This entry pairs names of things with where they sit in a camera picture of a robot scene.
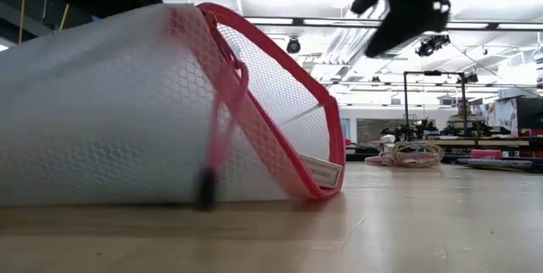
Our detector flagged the distant black robot arms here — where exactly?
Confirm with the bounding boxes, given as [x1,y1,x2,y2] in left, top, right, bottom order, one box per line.
[380,118,440,142]

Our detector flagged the dark wall board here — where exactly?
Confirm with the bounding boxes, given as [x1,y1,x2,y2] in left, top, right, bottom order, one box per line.
[356,119,404,145]

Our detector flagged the person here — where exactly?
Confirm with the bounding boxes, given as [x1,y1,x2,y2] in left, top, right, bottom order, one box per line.
[445,99,485,132]

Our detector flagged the wooden workbench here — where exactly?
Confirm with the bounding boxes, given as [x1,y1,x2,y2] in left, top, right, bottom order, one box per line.
[409,136,543,149]

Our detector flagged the small red box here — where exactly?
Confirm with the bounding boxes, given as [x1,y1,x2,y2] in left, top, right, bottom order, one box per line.
[470,149,504,160]

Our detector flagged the black station frame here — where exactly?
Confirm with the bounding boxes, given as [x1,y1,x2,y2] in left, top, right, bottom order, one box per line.
[402,70,479,138]

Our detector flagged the black overhead crossbar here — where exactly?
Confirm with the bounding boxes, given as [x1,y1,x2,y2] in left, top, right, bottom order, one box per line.
[244,16,543,32]

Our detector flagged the white mesh pouch red trim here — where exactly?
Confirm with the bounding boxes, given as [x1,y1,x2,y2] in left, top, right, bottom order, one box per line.
[0,2,347,211]

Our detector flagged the purple flat pack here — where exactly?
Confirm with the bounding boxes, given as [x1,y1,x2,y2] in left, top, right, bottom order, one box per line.
[456,159,535,170]

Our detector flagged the white coiled cable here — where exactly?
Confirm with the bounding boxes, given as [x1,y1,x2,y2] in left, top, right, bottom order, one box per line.
[378,140,445,169]

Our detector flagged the black ceiling light cluster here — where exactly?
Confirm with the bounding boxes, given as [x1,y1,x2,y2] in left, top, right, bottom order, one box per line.
[415,34,451,58]

